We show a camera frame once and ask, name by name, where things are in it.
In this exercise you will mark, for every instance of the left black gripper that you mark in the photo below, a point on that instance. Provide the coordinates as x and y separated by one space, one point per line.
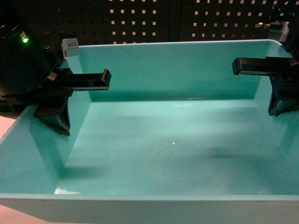
25 66

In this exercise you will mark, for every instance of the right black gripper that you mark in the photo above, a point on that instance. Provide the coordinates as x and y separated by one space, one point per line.
284 72

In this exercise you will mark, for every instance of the teal plastic bin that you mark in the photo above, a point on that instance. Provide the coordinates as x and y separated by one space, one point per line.
177 139

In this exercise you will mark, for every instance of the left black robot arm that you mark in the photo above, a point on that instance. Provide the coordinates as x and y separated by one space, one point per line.
12 24

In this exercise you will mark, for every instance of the black perforated panel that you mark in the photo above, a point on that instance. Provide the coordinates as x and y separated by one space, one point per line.
136 21

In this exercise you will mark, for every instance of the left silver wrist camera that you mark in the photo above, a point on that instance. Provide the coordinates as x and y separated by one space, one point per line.
69 44

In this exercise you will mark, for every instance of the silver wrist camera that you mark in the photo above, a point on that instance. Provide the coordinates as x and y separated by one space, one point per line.
278 30
69 44

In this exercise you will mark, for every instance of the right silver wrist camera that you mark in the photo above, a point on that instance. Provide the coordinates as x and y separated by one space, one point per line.
278 30

